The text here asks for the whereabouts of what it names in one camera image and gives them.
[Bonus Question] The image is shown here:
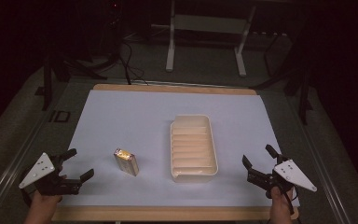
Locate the white paper sheet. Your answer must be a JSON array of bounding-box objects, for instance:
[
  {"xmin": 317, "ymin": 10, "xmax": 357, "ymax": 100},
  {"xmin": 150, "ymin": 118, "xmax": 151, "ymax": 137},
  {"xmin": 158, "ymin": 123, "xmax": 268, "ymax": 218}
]
[{"xmin": 56, "ymin": 89, "xmax": 301, "ymax": 208}]

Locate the white slotted plastic tray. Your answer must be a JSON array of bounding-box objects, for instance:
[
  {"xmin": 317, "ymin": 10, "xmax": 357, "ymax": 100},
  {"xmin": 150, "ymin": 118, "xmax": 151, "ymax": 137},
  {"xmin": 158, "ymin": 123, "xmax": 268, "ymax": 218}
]
[{"xmin": 169, "ymin": 114, "xmax": 219, "ymax": 184}]

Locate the white metal stand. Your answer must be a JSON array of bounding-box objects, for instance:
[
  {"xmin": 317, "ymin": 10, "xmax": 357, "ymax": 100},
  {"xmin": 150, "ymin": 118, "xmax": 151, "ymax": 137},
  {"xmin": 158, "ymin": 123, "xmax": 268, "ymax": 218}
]
[{"xmin": 165, "ymin": 0, "xmax": 257, "ymax": 77}]

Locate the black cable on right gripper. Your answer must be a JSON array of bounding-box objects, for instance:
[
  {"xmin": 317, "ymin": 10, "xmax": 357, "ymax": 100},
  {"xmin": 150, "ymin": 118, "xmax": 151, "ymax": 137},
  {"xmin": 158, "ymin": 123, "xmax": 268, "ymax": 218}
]
[{"xmin": 278, "ymin": 181, "xmax": 300, "ymax": 222}]

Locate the person's right hand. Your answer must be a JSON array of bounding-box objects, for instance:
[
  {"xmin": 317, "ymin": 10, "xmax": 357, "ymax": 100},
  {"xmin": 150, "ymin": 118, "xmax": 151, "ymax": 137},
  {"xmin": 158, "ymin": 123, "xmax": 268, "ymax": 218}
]
[{"xmin": 268, "ymin": 186, "xmax": 295, "ymax": 222}]

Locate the silver and gold packet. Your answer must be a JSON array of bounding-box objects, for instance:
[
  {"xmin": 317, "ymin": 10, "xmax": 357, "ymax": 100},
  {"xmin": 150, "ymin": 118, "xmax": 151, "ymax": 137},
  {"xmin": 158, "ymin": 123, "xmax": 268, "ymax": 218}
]
[{"xmin": 113, "ymin": 147, "xmax": 140, "ymax": 177}]

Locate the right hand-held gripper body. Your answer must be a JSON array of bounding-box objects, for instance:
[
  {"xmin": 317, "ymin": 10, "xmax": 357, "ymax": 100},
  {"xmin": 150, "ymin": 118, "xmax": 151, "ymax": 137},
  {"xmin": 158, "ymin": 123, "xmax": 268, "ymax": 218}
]
[{"xmin": 246, "ymin": 159, "xmax": 318, "ymax": 200}]

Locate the black tripod stand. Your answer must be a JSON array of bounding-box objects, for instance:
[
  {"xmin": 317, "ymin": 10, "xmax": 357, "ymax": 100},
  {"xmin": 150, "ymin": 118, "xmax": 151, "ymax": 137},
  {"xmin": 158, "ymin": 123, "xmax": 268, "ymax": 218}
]
[
  {"xmin": 250, "ymin": 18, "xmax": 314, "ymax": 126},
  {"xmin": 34, "ymin": 0, "xmax": 131, "ymax": 112}
]

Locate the person's left hand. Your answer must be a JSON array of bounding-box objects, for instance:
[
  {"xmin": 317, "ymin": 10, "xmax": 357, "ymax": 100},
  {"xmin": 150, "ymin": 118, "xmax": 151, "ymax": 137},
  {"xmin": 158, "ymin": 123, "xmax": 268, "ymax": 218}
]
[{"xmin": 30, "ymin": 165, "xmax": 68, "ymax": 217}]

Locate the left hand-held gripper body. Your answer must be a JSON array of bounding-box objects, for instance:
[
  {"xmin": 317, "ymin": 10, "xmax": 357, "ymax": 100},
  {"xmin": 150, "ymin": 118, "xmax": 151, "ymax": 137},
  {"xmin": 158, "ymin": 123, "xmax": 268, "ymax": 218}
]
[{"xmin": 18, "ymin": 152, "xmax": 84, "ymax": 197}]

